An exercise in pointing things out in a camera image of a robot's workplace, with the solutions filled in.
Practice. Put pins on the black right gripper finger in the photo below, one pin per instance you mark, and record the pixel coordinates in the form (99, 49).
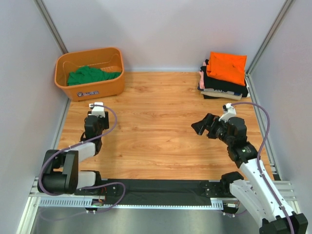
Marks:
(213, 134)
(204, 124)

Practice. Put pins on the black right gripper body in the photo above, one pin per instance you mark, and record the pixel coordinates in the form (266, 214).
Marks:
(220, 128)

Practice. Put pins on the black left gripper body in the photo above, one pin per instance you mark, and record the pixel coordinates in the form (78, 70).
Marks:
(101, 121)

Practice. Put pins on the orange t shirt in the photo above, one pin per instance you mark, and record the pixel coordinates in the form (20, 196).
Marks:
(227, 67)

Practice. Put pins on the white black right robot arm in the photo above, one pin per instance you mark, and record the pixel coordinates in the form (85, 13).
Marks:
(253, 188)

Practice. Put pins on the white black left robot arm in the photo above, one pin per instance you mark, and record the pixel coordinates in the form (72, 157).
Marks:
(60, 173)

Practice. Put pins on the beige folded t shirt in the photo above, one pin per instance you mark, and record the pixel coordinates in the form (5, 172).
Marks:
(212, 93)

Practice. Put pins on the green t shirt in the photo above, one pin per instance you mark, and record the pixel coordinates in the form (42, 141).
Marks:
(86, 74)

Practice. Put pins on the orange plastic basket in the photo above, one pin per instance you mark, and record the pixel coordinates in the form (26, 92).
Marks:
(107, 59)

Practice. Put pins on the black bottom folded t shirt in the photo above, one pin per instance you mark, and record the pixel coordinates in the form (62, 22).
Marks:
(207, 97)

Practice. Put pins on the black folded t shirt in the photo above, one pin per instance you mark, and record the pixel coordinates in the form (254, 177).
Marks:
(207, 97)
(220, 85)

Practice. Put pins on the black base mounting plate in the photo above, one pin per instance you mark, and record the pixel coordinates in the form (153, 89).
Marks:
(171, 191)

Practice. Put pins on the aluminium right side rail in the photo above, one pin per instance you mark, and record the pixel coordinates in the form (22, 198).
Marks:
(262, 122)

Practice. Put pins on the white slotted cable duct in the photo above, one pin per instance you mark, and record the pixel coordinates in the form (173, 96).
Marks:
(93, 203)

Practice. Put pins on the aluminium front frame rail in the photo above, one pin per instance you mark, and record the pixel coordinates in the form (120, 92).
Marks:
(112, 192)

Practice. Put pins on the aluminium left corner post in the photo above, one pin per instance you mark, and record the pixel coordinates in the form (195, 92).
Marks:
(51, 25)

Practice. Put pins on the aluminium corner post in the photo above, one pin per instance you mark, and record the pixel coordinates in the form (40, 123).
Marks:
(271, 33)
(51, 25)

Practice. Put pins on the aluminium right corner post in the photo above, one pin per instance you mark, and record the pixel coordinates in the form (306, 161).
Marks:
(271, 33)

